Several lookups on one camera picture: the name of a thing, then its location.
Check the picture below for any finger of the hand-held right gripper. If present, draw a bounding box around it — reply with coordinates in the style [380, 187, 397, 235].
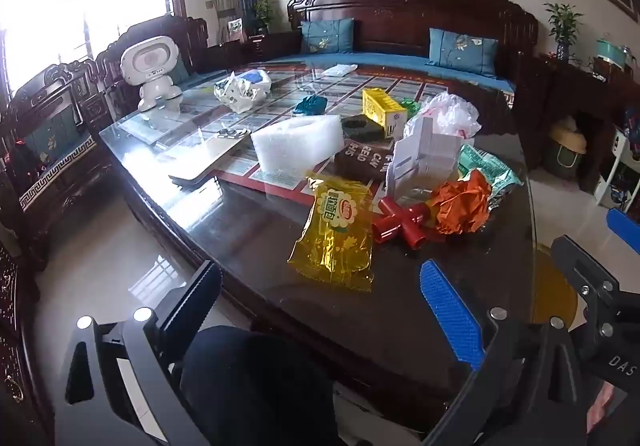
[606, 207, 640, 247]
[551, 235, 621, 322]

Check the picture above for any carved dark wooden sofa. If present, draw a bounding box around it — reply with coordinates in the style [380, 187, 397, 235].
[287, 0, 538, 92]

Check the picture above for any printed poster under glass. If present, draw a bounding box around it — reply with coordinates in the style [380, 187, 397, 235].
[165, 66, 501, 197]

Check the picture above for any white robot toy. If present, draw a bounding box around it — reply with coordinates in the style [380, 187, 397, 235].
[120, 35, 183, 112]

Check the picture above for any person's right hand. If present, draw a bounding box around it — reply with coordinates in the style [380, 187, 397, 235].
[585, 381, 626, 433]

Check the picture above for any blue floral pillow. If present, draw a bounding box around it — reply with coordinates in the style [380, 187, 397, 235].
[300, 19, 356, 54]
[425, 28, 499, 77]

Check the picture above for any yellow paper carton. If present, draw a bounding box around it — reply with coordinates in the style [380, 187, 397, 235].
[361, 88, 408, 137]

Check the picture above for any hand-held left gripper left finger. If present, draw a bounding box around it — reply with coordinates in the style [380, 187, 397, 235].
[54, 260, 223, 446]

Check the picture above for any yellow snack packet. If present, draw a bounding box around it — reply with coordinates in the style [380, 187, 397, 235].
[287, 172, 376, 293]

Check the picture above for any white foam block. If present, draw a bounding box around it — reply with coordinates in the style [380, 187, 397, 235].
[250, 115, 343, 178]

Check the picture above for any white plastic stand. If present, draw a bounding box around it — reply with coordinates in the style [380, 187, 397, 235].
[595, 126, 640, 212]

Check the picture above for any brown lettered cloth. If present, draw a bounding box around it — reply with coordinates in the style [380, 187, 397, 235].
[336, 139, 396, 184]

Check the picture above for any dark wooden console table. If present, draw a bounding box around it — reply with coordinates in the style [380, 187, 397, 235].
[537, 54, 640, 169]

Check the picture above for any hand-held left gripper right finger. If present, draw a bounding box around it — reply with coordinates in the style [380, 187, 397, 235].
[420, 259, 601, 446]

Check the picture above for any black foam square with hole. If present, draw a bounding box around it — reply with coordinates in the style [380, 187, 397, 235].
[341, 115, 383, 141]

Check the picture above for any dark wooden side table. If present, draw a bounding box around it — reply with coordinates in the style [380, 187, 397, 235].
[205, 31, 301, 72]

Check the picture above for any tall black appliance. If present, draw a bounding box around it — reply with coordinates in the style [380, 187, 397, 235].
[239, 0, 258, 42]

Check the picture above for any person's dark clothing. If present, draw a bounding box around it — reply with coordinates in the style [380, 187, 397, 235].
[180, 326, 336, 446]

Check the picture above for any dark green chair cushion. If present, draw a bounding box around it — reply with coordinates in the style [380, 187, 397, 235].
[20, 104, 96, 207]
[167, 57, 192, 83]

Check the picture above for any green snack packet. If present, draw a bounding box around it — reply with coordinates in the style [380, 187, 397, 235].
[457, 145, 523, 209]

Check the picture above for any potted plant in blue vase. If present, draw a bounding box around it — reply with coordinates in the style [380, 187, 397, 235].
[544, 1, 583, 62]

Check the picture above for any orange crumpled foil paper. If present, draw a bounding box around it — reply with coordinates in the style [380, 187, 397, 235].
[427, 169, 493, 237]

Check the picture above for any teal crumpled paper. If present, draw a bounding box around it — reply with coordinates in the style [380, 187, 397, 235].
[292, 95, 328, 116]

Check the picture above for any white paper carton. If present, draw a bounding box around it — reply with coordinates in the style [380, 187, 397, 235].
[386, 119, 463, 199]

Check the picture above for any blue sofa seat cushion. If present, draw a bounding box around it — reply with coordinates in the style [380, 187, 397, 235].
[250, 51, 516, 92]

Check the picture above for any green and beige bin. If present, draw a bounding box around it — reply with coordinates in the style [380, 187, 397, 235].
[542, 116, 588, 179]

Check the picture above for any blue and white bag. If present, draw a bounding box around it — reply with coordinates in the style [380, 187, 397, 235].
[240, 69, 273, 94]

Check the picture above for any white crumpled printed packaging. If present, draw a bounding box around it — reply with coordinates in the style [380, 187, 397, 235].
[214, 74, 258, 113]

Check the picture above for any carved dark wooden armchair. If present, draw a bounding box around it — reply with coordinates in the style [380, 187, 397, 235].
[95, 16, 208, 119]
[0, 61, 118, 237]

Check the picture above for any red cross pipe fitting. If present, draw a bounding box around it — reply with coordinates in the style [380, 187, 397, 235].
[371, 196, 432, 251]

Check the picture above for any small green potted plant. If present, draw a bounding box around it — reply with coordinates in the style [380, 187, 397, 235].
[252, 0, 276, 34]

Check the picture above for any clear plastic bag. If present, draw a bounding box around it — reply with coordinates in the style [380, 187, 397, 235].
[402, 93, 482, 142]

